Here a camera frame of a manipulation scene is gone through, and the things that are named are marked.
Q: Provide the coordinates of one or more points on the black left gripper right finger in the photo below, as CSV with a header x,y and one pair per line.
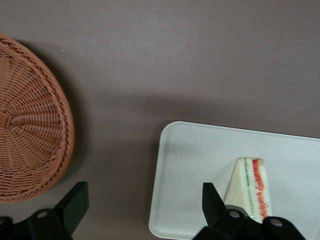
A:
x,y
212,205

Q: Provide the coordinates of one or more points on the triangle sandwich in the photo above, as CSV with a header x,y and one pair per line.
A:
x,y
240,185

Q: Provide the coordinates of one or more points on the cream rectangular tray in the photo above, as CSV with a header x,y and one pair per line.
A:
x,y
190,155

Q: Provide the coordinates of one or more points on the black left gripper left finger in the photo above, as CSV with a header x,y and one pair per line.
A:
x,y
72,202

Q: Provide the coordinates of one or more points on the round brown wicker basket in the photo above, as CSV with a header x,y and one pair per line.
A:
x,y
32,130

